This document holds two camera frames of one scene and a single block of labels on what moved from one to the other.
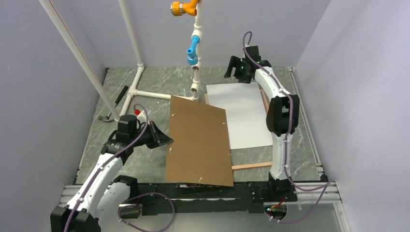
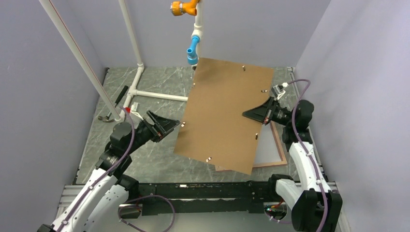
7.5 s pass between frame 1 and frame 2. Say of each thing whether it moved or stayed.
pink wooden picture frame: moved
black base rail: stayed
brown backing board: moved
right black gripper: moved
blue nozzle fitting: stayed
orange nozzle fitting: stayed
